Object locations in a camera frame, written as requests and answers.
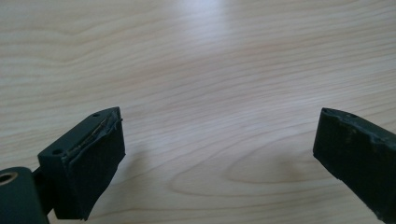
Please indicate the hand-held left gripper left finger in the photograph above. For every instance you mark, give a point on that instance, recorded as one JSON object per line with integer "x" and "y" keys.
{"x": 84, "y": 168}

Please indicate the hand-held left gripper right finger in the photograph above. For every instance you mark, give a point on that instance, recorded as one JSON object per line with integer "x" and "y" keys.
{"x": 358, "y": 149}

